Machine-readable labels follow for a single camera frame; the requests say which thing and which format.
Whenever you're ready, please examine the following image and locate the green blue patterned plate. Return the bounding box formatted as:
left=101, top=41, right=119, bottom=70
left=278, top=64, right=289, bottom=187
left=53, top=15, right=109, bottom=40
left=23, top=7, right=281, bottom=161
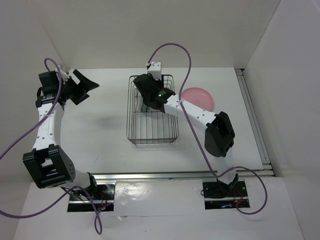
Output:
left=140, top=103, right=152, bottom=113

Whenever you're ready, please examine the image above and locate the aluminium rail front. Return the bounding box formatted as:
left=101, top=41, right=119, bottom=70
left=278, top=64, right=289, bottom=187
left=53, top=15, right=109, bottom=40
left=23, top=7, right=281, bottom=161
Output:
left=87, top=170, right=276, bottom=183

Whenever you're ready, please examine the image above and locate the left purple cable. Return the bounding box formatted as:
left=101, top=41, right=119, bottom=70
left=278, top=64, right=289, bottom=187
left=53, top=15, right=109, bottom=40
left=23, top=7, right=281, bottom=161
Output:
left=0, top=58, right=113, bottom=236

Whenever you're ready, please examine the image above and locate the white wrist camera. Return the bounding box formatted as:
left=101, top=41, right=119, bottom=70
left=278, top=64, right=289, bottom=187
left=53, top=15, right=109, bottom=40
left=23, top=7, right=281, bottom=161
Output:
left=55, top=64, right=69, bottom=81
left=146, top=61, right=162, bottom=81

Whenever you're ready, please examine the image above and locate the clear glass plate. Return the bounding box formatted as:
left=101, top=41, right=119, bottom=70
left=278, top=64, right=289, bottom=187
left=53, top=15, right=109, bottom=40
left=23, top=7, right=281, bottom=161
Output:
left=134, top=96, right=143, bottom=113

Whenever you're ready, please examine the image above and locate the aluminium rail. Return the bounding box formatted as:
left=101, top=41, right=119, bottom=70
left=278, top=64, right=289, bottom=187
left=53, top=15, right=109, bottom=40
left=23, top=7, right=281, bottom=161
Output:
left=234, top=68, right=275, bottom=176
left=87, top=170, right=276, bottom=183

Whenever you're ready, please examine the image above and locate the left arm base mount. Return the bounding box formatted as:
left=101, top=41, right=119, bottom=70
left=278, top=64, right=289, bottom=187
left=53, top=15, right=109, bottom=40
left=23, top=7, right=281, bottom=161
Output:
left=67, top=182, right=116, bottom=213

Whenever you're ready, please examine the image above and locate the pink plastic plate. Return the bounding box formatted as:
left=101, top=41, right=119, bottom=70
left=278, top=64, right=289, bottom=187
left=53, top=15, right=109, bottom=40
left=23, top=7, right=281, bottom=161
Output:
left=181, top=87, right=215, bottom=112

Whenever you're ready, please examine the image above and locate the dark wire dish rack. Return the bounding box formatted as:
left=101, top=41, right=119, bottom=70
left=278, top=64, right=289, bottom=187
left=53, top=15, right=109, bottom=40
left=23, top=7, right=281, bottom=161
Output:
left=126, top=75, right=179, bottom=147

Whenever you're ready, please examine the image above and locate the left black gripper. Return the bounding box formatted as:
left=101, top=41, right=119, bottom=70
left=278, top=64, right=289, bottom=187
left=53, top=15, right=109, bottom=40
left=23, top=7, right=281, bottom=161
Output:
left=57, top=69, right=99, bottom=106

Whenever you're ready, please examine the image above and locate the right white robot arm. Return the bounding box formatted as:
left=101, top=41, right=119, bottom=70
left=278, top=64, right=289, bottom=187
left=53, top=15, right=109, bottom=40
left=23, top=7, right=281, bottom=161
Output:
left=133, top=74, right=239, bottom=196

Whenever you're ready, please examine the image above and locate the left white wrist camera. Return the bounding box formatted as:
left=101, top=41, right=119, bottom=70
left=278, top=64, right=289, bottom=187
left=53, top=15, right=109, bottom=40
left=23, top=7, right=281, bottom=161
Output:
left=55, top=64, right=69, bottom=81

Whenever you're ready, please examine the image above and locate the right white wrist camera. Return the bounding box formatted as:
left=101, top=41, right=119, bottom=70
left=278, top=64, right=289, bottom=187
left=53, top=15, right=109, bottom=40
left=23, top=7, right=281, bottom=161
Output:
left=146, top=61, right=162, bottom=81

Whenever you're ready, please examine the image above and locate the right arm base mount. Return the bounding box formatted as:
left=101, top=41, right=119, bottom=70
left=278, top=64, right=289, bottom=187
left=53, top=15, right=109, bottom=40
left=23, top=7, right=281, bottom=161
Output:
left=200, top=181, right=250, bottom=210

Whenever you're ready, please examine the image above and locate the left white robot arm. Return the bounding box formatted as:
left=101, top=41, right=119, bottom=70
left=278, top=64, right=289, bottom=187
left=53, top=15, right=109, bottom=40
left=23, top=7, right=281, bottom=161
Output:
left=22, top=69, right=99, bottom=200

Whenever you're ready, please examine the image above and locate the aluminium rail right side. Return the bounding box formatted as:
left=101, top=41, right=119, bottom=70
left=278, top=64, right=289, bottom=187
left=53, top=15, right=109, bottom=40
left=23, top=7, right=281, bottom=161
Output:
left=234, top=68, right=275, bottom=176

